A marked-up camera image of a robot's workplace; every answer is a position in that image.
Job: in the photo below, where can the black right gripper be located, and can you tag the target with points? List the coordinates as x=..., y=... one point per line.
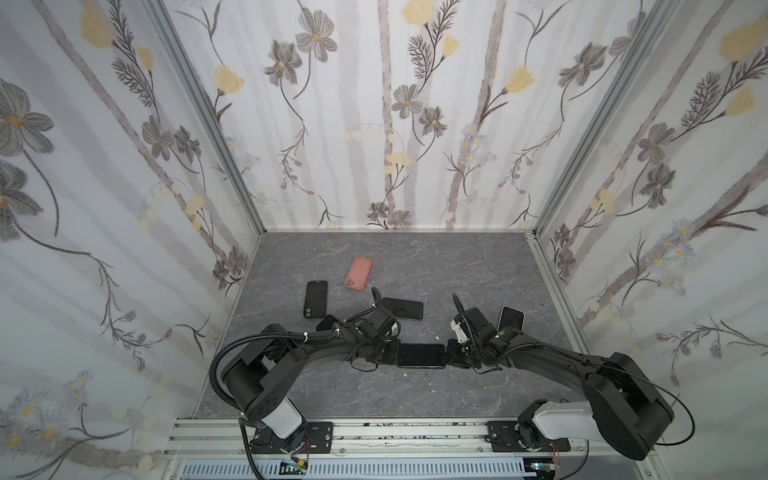
x=468, y=331

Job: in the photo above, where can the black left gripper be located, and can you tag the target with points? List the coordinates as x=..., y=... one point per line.
x=373, y=360

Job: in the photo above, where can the black phone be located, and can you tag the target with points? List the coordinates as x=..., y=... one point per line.
x=421, y=356
x=327, y=324
x=401, y=308
x=510, y=318

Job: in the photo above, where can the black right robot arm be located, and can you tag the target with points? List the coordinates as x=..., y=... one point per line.
x=621, y=406

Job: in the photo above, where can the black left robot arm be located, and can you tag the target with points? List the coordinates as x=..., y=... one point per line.
x=254, y=374

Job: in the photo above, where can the pink phone case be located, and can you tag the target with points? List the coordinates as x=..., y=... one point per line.
x=358, y=273

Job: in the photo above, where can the black phone case far left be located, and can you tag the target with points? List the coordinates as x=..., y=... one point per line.
x=315, y=301

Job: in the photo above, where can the small green circuit board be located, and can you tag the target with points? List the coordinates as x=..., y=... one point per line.
x=293, y=467

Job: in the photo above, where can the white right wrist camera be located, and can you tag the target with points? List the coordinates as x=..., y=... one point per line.
x=458, y=330

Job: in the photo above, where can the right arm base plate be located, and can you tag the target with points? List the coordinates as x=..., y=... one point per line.
x=514, y=436

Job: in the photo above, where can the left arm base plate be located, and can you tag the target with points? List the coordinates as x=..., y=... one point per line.
x=311, y=437

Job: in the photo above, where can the white slotted cable duct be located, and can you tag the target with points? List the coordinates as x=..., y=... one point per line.
x=404, y=468

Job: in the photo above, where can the aluminium mounting rail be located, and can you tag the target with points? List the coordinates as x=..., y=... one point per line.
x=442, y=437

